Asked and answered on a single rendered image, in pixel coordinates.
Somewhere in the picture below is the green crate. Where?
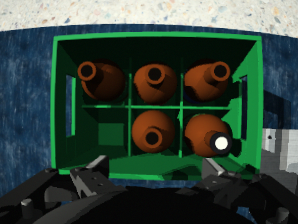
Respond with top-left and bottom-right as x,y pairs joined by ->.
50,32 -> 263,181

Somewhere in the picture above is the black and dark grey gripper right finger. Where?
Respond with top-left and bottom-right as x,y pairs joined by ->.
175,158 -> 298,224

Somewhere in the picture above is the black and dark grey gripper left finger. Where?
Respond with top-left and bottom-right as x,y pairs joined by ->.
0,155 -> 127,224

